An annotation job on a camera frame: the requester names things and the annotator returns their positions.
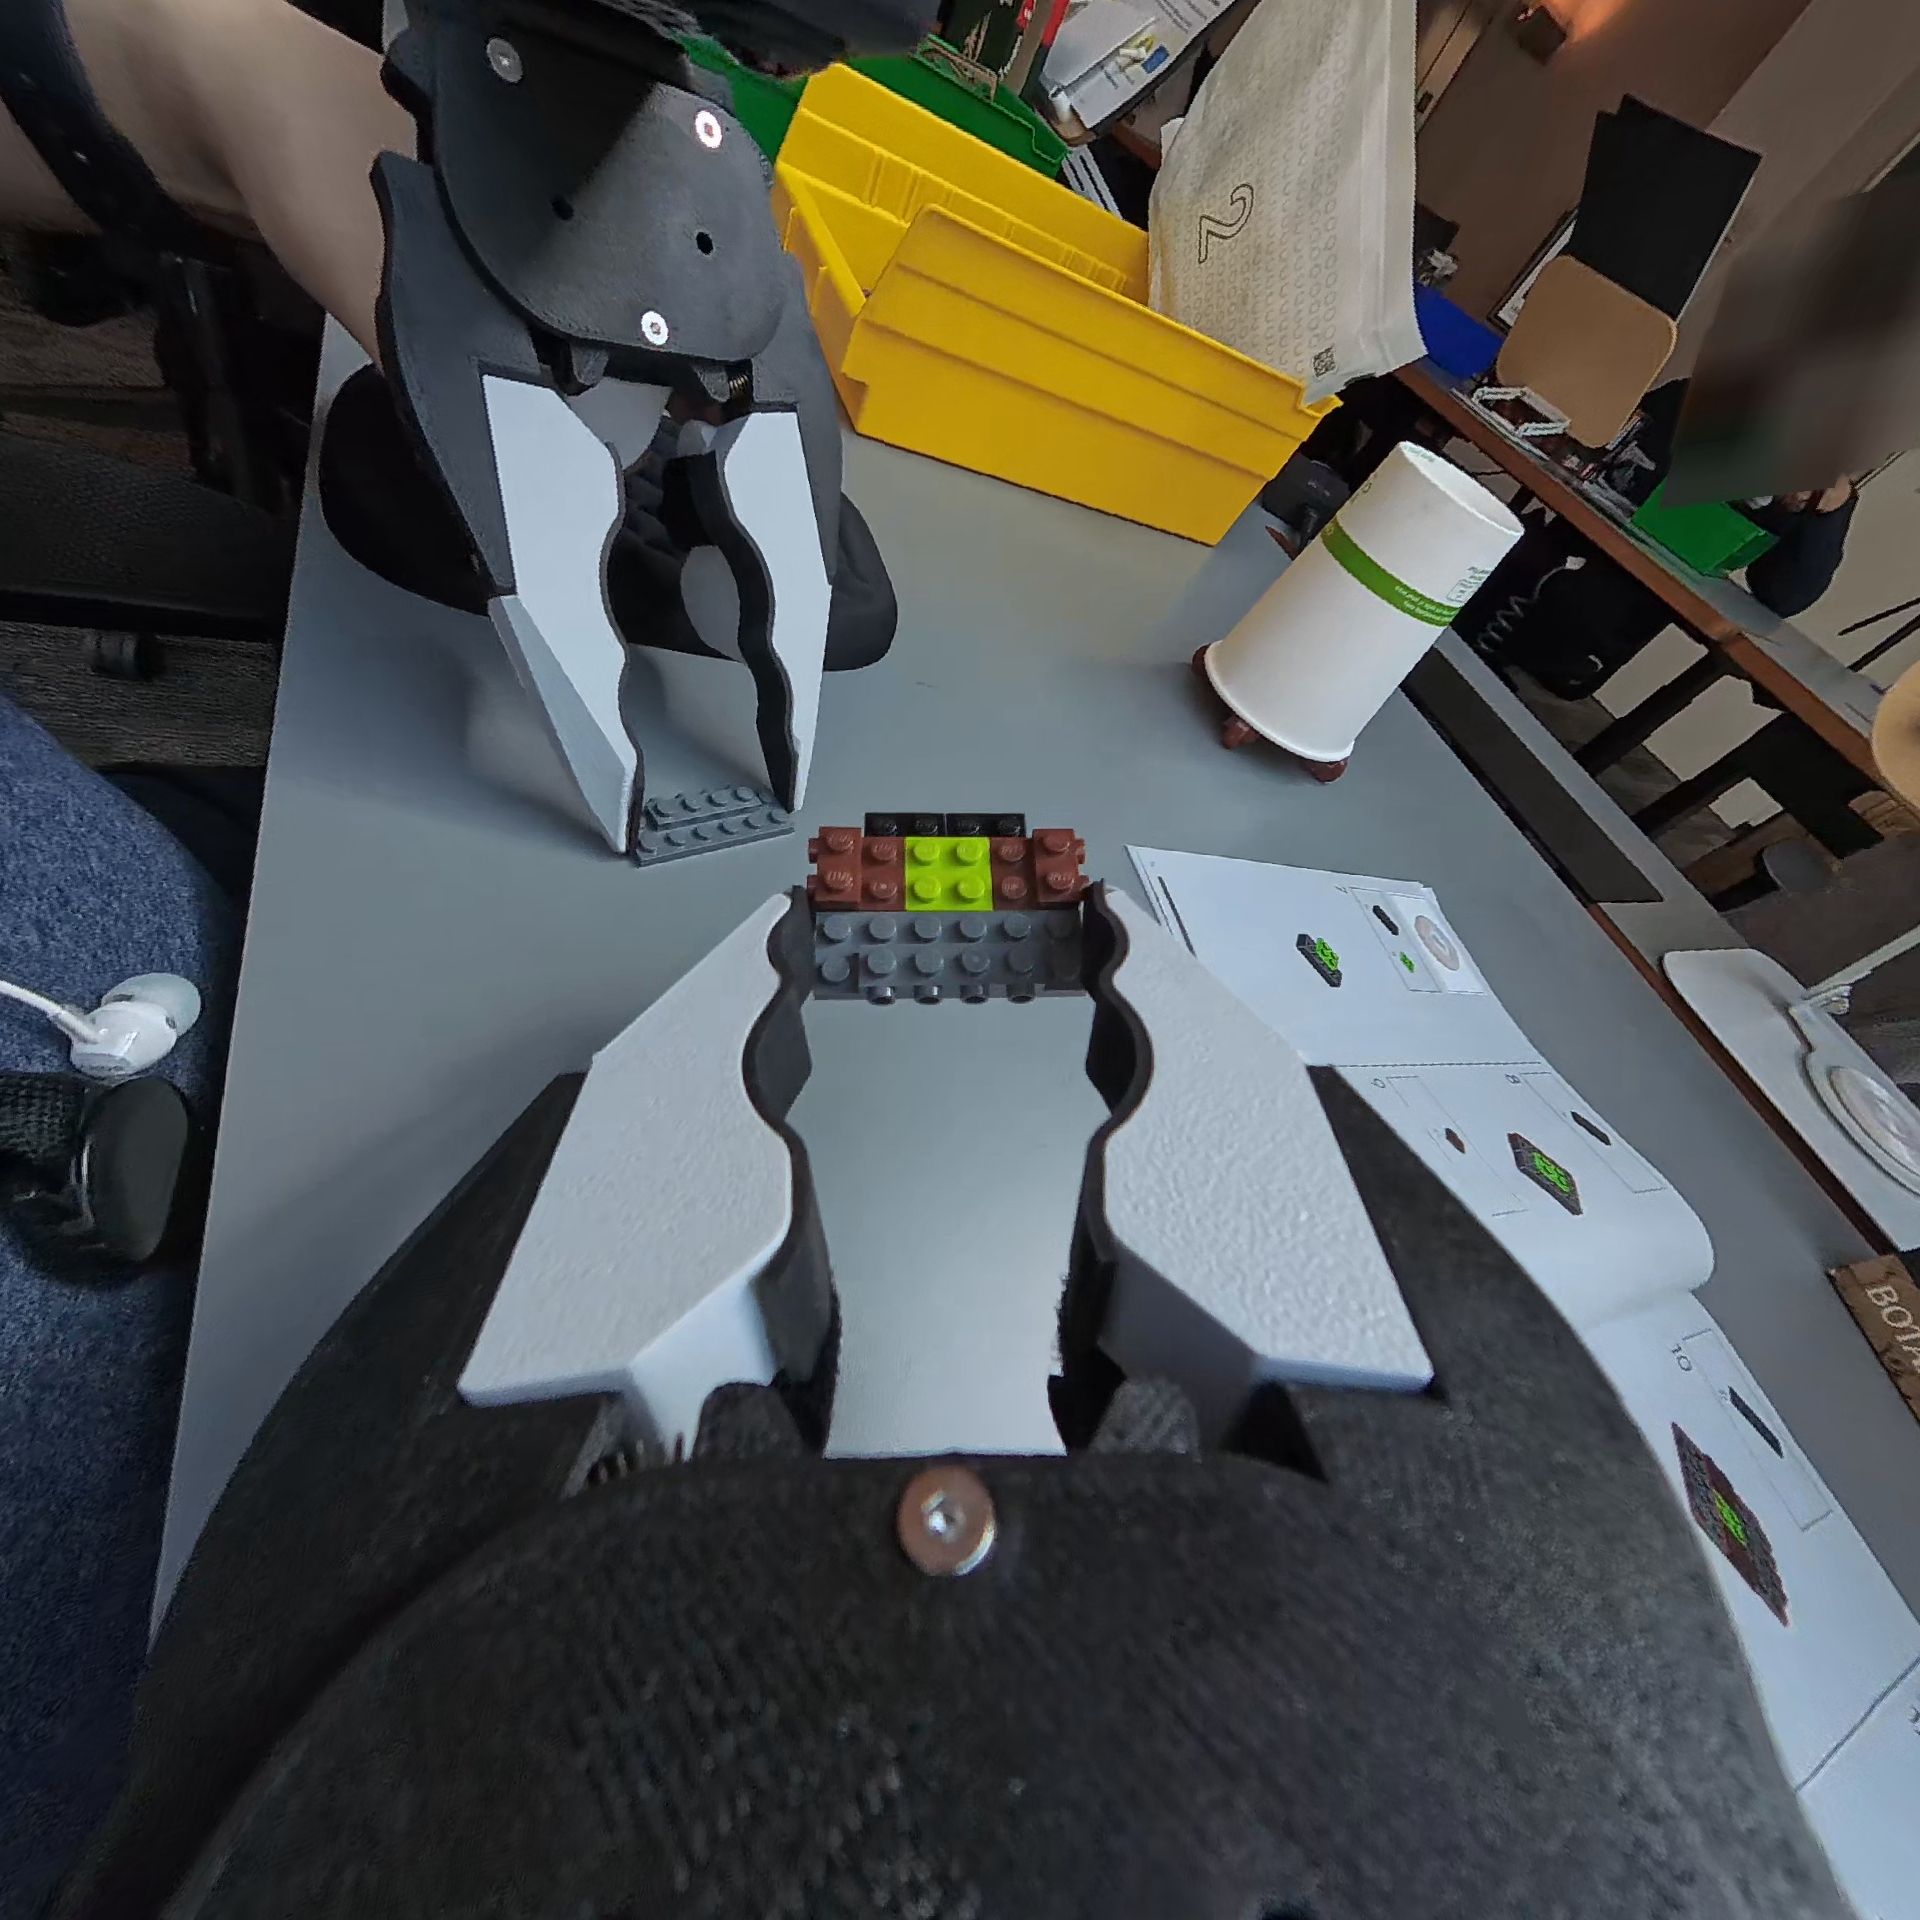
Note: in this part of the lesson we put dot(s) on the black office chair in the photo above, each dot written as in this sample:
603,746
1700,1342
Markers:
136,540

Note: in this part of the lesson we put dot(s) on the black flat panel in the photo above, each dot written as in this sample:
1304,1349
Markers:
1664,196

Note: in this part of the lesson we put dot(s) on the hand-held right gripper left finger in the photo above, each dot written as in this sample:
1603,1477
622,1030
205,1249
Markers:
645,1200

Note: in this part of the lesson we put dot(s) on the brown green grey brick assembly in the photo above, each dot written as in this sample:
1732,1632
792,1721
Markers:
944,879

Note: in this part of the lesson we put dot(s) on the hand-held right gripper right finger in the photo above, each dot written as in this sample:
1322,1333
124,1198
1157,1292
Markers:
1243,1200

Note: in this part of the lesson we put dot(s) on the black padded cushion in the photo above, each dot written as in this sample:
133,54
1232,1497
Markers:
388,510

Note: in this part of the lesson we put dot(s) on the white paper cup green band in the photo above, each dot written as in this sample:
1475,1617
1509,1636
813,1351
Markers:
1348,615

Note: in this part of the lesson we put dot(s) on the dark grey toy brick plate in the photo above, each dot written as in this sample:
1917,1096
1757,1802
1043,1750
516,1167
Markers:
705,833

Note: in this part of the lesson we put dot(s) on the grey desk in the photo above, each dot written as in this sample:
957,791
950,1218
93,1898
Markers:
974,705

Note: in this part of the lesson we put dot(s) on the green storage bin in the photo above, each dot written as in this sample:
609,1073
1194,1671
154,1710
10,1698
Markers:
744,98

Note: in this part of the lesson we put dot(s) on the tan chair back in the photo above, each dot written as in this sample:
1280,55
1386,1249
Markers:
1588,353

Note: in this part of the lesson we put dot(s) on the brown wooden sign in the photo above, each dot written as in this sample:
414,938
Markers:
1882,1329

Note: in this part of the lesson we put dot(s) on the person's left forearm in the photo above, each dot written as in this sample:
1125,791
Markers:
269,149

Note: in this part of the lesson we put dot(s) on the large yellow storage bin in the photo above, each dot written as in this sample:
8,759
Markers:
1050,390

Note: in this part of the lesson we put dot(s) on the brick building instruction booklet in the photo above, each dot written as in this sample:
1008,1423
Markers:
1440,1036

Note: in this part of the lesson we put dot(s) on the white printed papers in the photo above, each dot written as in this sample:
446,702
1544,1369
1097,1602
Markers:
1125,61

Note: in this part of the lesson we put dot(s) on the brown wooden table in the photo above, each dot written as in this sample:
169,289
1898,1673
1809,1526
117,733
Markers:
1723,615

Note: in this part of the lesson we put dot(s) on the small black device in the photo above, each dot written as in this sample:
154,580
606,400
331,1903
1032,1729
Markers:
1301,504

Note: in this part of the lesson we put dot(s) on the white paper bag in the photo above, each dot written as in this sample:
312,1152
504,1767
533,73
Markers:
1290,182

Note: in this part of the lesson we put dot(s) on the small green box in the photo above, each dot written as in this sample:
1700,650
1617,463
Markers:
1704,533

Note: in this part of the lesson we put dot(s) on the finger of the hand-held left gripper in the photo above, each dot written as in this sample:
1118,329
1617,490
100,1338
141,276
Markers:
796,569
547,525

